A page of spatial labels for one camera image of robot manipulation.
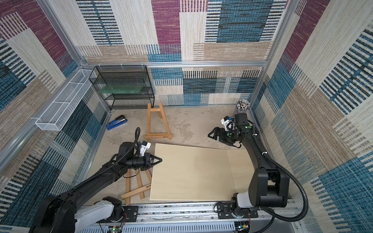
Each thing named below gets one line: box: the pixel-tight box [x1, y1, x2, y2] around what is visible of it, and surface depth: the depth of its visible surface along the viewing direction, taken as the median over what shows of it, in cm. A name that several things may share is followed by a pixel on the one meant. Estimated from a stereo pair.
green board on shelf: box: [98, 84, 145, 94], surface depth 104 cm
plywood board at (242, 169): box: [225, 149, 256, 193], surface depth 93 cm
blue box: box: [105, 114, 128, 131], surface depth 111 cm
